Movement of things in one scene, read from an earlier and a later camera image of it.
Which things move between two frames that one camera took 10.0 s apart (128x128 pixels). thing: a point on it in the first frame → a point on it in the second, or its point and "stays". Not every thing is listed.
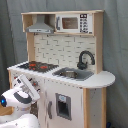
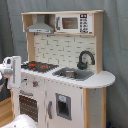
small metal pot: [70, 73] stays
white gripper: [27, 94] → [12, 66]
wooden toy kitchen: [64, 55] stays
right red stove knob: [35, 83] stays
